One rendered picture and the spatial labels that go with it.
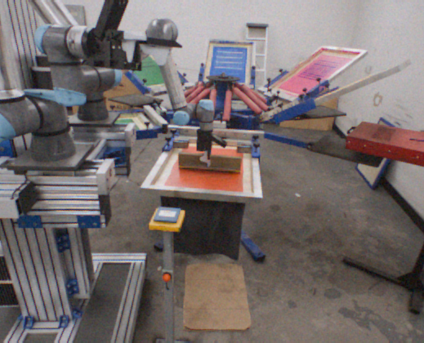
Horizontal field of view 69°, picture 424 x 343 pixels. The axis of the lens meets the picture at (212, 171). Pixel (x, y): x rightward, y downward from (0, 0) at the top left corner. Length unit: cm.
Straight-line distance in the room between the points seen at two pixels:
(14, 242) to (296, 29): 536
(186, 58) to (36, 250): 493
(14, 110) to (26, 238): 79
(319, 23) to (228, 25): 156
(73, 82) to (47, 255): 104
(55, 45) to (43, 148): 44
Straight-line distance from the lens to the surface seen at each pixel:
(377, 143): 216
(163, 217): 133
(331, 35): 619
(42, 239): 168
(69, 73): 88
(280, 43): 605
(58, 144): 121
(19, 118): 110
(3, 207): 122
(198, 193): 148
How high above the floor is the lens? 171
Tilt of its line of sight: 25 degrees down
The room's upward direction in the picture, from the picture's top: 3 degrees clockwise
